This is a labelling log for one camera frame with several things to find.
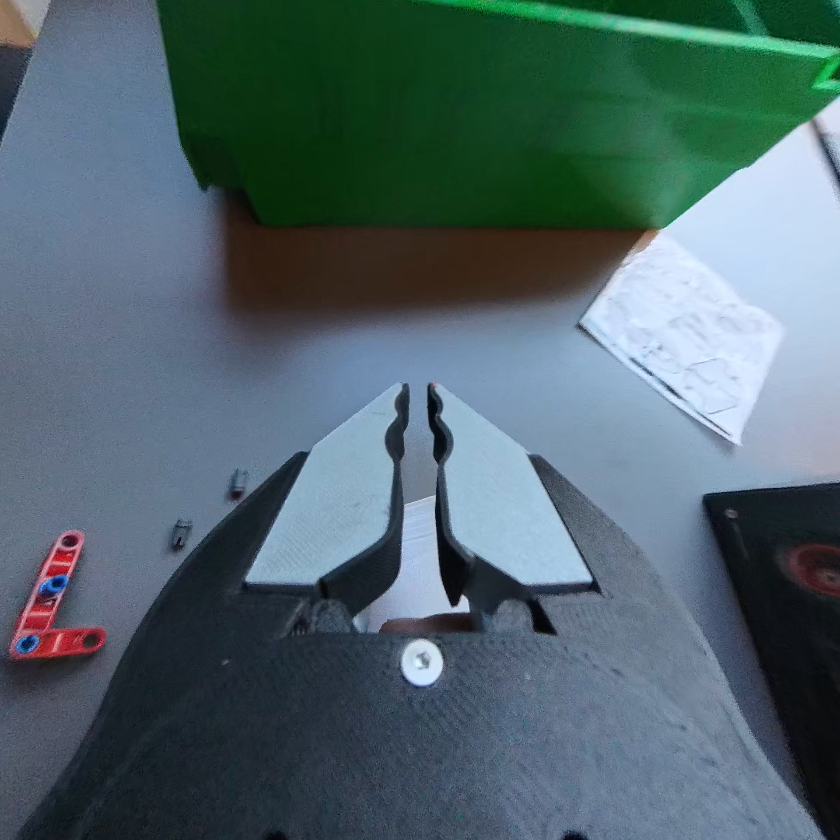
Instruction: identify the white paper sheet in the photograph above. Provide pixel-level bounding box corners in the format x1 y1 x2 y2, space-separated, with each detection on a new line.
400 495 462 632

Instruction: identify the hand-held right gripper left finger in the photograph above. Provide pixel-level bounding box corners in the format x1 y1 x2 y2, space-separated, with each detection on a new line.
243 382 412 619

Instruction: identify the white sticker sheet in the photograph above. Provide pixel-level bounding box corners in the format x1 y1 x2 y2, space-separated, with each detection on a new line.
577 231 786 447

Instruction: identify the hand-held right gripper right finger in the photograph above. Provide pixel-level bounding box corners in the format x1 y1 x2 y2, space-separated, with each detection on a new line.
427 382 596 616

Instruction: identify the black lego instruction booklet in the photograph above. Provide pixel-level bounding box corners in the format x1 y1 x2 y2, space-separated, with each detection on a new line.
702 482 840 837

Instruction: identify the green plastic bin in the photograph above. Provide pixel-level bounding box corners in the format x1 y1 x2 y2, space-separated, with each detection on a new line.
156 0 840 231

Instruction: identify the red L-shaped lego beam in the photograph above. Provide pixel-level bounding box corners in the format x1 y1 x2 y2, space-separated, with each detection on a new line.
8 530 107 660

